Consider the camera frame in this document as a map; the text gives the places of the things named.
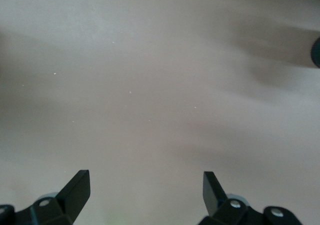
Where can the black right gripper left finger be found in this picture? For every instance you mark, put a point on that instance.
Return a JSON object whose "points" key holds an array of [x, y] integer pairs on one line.
{"points": [[72, 197]]}

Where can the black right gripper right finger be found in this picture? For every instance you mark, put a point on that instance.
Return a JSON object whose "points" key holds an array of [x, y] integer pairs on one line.
{"points": [[212, 197]]}

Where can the black cylindrical object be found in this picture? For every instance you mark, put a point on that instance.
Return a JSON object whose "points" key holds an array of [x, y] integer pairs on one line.
{"points": [[316, 52]]}

